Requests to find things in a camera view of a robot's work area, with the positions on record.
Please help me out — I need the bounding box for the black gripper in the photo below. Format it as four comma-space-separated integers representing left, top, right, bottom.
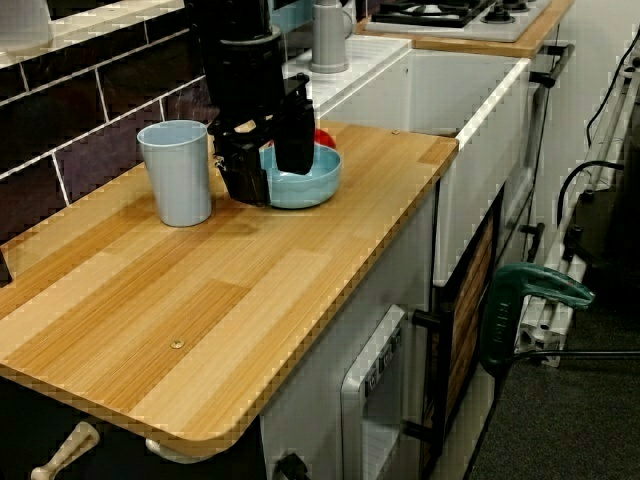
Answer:
201, 41, 318, 208

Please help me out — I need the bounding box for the light blue bowl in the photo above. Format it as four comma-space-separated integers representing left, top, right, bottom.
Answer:
257, 144, 343, 210

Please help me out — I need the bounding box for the pale blue plastic cup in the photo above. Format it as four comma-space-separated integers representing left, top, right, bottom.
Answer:
137, 119, 214, 228

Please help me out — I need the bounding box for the grey toy faucet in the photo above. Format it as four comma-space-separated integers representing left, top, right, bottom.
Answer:
308, 0, 357, 75

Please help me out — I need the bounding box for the teal plastic bin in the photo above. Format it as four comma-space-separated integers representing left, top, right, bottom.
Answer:
269, 0, 316, 37

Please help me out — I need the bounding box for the purple tile backsplash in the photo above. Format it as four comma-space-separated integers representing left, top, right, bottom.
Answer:
0, 19, 221, 246

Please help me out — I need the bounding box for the toy stove top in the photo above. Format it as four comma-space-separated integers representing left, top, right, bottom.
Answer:
364, 0, 554, 44

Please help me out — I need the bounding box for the white toy sink unit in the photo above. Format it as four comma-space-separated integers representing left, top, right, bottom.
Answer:
279, 34, 531, 289

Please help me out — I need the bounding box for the cream shelf board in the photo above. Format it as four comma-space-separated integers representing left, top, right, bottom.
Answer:
0, 0, 189, 69

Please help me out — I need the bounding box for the white toy kitchen cabinet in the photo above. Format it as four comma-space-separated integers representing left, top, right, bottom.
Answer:
259, 189, 441, 480

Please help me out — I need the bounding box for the black framed oven door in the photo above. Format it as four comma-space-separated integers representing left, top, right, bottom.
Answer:
432, 184, 506, 451

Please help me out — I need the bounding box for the grey toy dishwasher door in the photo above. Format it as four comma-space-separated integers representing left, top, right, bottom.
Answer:
339, 304, 407, 480

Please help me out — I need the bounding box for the plain white plastic jar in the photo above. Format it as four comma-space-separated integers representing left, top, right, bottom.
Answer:
0, 0, 54, 51

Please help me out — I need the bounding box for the black equipment case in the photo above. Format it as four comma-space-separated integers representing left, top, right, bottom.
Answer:
569, 149, 640, 311

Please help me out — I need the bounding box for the black oven door handle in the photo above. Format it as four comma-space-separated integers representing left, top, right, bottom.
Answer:
402, 299, 456, 444

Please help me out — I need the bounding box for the black bar cabinet handle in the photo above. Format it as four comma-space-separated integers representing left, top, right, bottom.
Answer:
519, 222, 547, 256
528, 42, 576, 90

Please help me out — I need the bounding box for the looped black cable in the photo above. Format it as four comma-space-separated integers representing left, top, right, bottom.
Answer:
557, 159, 626, 226

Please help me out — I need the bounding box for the black knob handle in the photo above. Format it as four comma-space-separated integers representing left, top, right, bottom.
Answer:
277, 452, 311, 480

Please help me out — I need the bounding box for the silver aluminium rail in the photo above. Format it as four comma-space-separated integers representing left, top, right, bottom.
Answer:
514, 64, 640, 369

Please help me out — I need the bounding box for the thin black cable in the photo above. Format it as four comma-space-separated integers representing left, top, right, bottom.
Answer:
585, 29, 640, 146

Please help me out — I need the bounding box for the cream drawer handle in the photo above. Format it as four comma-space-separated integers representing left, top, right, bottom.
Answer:
30, 421, 101, 480

